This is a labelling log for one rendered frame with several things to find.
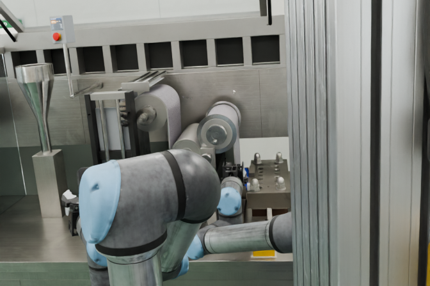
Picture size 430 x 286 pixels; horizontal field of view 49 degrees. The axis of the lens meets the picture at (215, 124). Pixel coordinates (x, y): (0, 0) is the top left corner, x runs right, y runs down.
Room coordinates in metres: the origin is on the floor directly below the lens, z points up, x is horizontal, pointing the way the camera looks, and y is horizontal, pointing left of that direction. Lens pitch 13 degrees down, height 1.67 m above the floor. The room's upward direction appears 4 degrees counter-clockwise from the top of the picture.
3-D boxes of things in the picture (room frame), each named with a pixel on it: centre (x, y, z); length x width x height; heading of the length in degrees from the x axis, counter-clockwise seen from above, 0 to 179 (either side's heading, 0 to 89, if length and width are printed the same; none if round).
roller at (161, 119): (1.84, 0.23, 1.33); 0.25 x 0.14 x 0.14; 173
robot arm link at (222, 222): (1.39, -0.02, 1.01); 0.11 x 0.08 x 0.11; 135
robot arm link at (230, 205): (1.40, -0.03, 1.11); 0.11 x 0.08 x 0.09; 173
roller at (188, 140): (1.82, 0.10, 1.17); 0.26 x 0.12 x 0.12; 173
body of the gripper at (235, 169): (1.55, -0.05, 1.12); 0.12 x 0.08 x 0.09; 173
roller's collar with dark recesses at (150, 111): (1.69, 0.25, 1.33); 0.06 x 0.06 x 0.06; 83
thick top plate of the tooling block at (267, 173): (1.82, -0.20, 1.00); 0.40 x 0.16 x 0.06; 173
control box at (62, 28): (1.78, 0.54, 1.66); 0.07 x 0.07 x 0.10; 62
